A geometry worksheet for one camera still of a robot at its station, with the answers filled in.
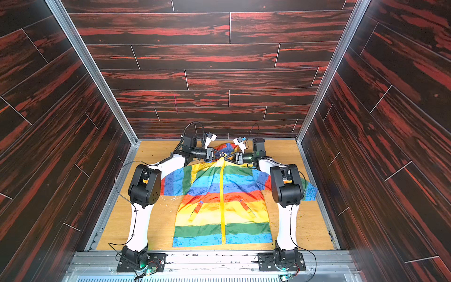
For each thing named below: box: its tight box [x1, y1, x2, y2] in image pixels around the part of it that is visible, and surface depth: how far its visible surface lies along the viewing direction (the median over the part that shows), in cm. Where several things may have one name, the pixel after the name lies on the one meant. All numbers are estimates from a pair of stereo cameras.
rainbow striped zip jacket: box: [160, 142, 318, 248], surface depth 92 cm
